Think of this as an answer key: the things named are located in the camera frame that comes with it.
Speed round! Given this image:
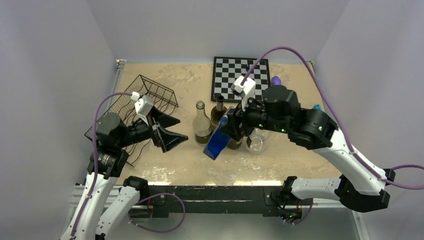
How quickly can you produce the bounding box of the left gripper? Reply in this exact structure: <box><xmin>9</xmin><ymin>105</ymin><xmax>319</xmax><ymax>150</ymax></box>
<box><xmin>117</xmin><ymin>105</ymin><xmax>188</xmax><ymax>151</ymax></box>

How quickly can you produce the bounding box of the blue square bottle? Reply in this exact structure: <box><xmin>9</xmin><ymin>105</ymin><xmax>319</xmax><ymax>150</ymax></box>
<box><xmin>203</xmin><ymin>111</ymin><xmax>232</xmax><ymax>161</ymax></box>

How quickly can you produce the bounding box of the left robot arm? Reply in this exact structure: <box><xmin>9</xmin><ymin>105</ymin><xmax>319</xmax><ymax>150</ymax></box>
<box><xmin>61</xmin><ymin>106</ymin><xmax>188</xmax><ymax>240</ymax></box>

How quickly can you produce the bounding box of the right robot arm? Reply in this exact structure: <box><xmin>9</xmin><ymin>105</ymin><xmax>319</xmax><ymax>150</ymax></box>
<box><xmin>221</xmin><ymin>85</ymin><xmax>396</xmax><ymax>213</ymax></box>

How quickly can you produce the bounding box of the green bottle grey neck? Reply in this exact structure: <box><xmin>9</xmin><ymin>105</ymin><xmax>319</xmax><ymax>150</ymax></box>
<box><xmin>210</xmin><ymin>95</ymin><xmax>228</xmax><ymax>131</ymax></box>

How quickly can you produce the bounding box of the clear bottle near silver cap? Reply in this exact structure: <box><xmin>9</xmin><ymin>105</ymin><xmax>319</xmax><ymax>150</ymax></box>
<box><xmin>246</xmin><ymin>128</ymin><xmax>268</xmax><ymax>155</ymax></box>

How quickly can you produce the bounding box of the clear empty wine bottle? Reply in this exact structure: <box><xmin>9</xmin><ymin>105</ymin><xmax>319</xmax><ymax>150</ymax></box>
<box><xmin>192</xmin><ymin>100</ymin><xmax>212</xmax><ymax>144</ymax></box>

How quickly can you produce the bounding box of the black white chessboard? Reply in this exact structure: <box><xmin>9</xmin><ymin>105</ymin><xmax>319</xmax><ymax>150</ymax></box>
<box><xmin>210</xmin><ymin>56</ymin><xmax>271</xmax><ymax>103</ymax></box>

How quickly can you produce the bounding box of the purple flashlight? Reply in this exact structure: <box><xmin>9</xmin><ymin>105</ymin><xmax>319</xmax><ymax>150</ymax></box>
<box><xmin>271</xmin><ymin>76</ymin><xmax>282</xmax><ymax>86</ymax></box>

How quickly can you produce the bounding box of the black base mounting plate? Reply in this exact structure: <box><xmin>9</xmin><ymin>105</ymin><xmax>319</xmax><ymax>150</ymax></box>
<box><xmin>131</xmin><ymin>185</ymin><xmax>312</xmax><ymax>218</ymax></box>

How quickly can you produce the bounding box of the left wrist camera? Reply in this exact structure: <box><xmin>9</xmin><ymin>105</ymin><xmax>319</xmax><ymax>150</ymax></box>
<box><xmin>134</xmin><ymin>95</ymin><xmax>154</xmax><ymax>125</ymax></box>

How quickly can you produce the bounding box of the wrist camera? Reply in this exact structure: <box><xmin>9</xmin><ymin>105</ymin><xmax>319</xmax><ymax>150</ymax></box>
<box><xmin>134</xmin><ymin>95</ymin><xmax>154</xmax><ymax>125</ymax></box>
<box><xmin>230</xmin><ymin>75</ymin><xmax>256</xmax><ymax>111</ymax></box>

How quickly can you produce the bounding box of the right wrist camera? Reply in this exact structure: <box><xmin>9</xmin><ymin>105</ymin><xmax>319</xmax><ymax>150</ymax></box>
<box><xmin>230</xmin><ymin>75</ymin><xmax>256</xmax><ymax>111</ymax></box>

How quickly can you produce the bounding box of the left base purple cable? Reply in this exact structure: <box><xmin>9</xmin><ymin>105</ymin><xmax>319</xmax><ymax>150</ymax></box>
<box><xmin>127</xmin><ymin>192</ymin><xmax>186</xmax><ymax>234</ymax></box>

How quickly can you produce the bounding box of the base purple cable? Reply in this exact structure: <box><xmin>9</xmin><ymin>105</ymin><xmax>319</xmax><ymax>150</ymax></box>
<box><xmin>127</xmin><ymin>192</ymin><xmax>186</xmax><ymax>234</ymax></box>
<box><xmin>281</xmin><ymin>198</ymin><xmax>315</xmax><ymax>227</ymax></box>

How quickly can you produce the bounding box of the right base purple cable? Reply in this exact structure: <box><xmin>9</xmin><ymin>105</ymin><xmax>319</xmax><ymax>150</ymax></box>
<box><xmin>281</xmin><ymin>198</ymin><xmax>315</xmax><ymax>227</ymax></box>

